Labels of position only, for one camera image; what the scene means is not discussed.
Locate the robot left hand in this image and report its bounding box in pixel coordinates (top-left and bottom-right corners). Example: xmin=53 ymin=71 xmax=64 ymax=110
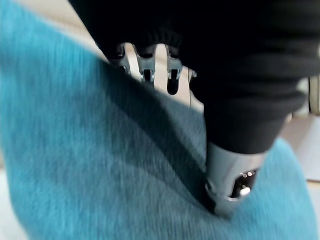
xmin=67 ymin=0 xmax=320 ymax=218

